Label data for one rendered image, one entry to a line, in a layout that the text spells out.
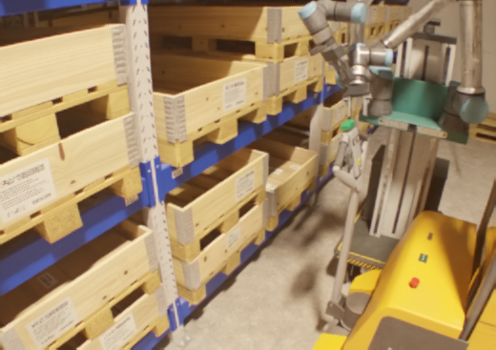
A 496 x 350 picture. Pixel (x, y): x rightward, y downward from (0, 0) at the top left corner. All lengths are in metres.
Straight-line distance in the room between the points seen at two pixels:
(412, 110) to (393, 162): 0.39
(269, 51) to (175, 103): 0.89
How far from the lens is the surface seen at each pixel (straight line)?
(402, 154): 2.55
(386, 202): 2.68
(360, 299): 2.15
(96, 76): 1.35
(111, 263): 1.63
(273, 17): 2.29
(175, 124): 1.67
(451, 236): 2.00
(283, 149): 3.42
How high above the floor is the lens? 1.96
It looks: 26 degrees down
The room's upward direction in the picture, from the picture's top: straight up
